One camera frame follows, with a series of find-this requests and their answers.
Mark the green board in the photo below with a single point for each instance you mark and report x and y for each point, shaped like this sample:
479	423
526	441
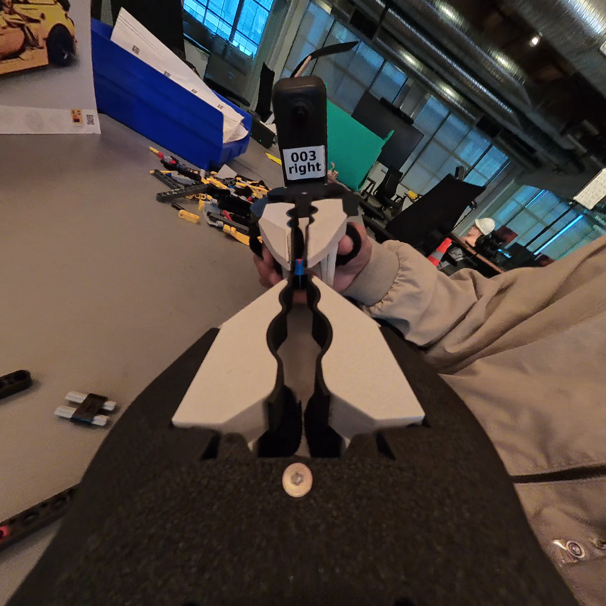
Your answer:
352	146

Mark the person's right hand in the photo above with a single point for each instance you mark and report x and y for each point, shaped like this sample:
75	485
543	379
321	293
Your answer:
357	270

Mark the silver ventilation duct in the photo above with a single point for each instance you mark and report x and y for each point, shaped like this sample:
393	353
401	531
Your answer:
558	33

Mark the person's right forearm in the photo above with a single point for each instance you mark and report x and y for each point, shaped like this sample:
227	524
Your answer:
449	307

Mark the white paper sign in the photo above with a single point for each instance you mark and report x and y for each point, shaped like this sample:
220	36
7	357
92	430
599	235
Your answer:
592	189

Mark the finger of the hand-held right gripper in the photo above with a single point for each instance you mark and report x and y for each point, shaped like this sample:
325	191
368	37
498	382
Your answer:
277	232
326	227

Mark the yellow flat piece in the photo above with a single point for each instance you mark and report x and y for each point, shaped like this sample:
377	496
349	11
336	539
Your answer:
273	158

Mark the black toy beam red pins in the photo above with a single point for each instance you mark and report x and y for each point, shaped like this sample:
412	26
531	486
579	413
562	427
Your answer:
14	383
38	518

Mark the toy car instruction booklet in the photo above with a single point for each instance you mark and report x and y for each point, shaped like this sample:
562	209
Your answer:
42	94

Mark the pile of toy bricks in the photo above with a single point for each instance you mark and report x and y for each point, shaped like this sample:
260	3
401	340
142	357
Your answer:
222	194

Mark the black panel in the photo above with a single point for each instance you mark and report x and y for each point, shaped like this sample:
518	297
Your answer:
151	23

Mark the blue-lit window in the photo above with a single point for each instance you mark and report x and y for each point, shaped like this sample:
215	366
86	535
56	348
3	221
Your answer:
227	19

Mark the brown wooden model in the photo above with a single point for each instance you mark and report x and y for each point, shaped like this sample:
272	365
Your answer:
334	173

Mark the blue plastic bin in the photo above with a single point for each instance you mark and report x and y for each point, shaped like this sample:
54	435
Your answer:
151	109

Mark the wooden desk lamp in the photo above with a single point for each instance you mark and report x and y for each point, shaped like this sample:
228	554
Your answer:
331	49

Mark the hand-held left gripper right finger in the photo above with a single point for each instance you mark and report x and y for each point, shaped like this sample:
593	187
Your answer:
374	378

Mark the black monitor screen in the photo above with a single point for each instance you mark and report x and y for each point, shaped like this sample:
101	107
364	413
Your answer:
393	128

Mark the orange traffic cone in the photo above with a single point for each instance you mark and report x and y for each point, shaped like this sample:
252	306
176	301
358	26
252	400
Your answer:
440	253

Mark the black box green light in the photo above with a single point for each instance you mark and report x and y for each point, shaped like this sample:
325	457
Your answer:
263	132

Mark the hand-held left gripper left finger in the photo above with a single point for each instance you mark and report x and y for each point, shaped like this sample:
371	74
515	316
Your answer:
222	378

